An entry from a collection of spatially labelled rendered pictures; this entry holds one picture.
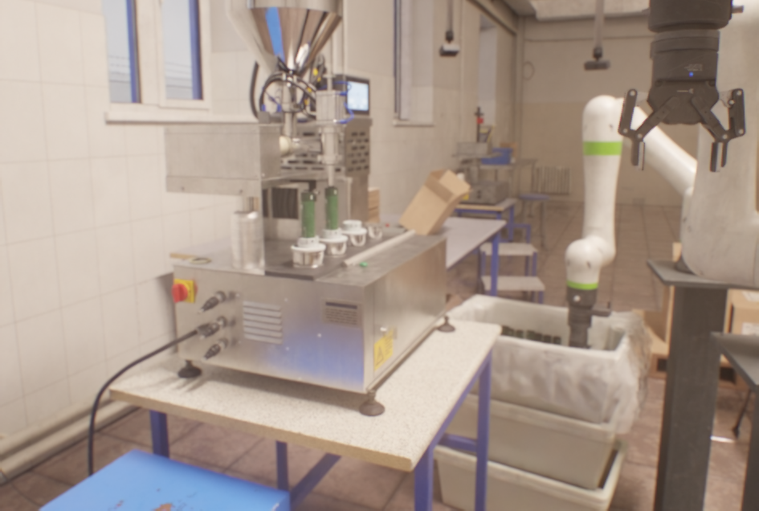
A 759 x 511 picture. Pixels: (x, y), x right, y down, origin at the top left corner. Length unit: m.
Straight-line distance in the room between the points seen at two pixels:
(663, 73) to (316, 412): 0.89
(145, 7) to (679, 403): 3.17
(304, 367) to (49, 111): 1.72
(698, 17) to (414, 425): 0.85
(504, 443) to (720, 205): 1.17
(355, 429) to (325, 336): 0.19
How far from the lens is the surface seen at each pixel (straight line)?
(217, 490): 1.35
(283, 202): 1.64
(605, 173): 1.94
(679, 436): 2.06
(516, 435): 2.06
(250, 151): 1.28
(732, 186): 1.23
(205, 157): 1.36
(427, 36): 7.00
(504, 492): 2.18
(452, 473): 2.23
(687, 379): 1.98
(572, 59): 11.53
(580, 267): 1.85
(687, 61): 0.82
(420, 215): 3.06
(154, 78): 3.65
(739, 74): 1.22
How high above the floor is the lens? 1.33
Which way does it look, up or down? 9 degrees down
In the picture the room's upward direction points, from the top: straight up
